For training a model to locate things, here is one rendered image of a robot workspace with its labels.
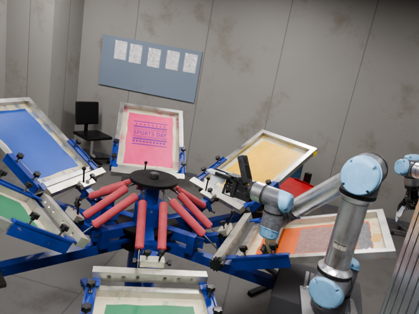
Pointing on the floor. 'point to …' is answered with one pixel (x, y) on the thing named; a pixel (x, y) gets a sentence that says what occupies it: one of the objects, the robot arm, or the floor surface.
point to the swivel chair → (87, 113)
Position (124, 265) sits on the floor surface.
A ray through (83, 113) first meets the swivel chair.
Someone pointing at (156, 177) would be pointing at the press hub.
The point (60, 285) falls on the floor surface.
